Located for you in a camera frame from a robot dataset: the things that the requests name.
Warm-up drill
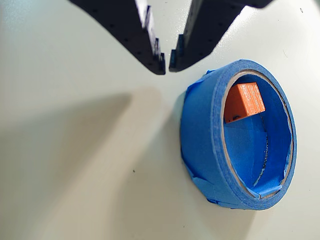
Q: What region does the orange cube block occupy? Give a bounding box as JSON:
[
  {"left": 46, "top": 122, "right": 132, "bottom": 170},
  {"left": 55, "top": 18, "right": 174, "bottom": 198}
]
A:
[{"left": 223, "top": 82, "right": 266, "bottom": 124}]

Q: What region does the blue tape roll bin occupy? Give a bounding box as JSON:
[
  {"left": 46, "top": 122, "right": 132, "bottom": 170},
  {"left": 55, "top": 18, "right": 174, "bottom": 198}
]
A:
[{"left": 179, "top": 59, "right": 298, "bottom": 212}]

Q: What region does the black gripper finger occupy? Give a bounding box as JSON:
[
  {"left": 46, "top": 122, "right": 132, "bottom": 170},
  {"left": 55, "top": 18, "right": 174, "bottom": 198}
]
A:
[
  {"left": 168, "top": 0, "right": 274, "bottom": 73},
  {"left": 68, "top": 0, "right": 167, "bottom": 76}
]

